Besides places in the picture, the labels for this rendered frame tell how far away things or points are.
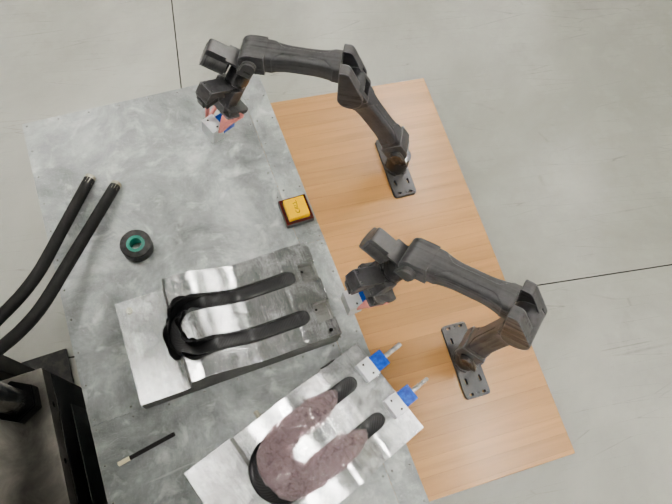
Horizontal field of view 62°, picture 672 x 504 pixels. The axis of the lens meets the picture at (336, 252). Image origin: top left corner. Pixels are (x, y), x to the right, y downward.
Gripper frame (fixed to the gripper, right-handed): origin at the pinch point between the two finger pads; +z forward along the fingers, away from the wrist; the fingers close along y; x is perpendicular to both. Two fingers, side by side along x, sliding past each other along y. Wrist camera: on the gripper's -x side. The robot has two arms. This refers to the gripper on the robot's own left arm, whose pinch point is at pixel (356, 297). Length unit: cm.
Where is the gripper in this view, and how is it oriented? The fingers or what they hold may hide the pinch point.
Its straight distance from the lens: 137.7
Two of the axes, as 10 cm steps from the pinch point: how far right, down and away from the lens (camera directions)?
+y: 3.7, 8.8, -3.1
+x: 7.6, -0.9, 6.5
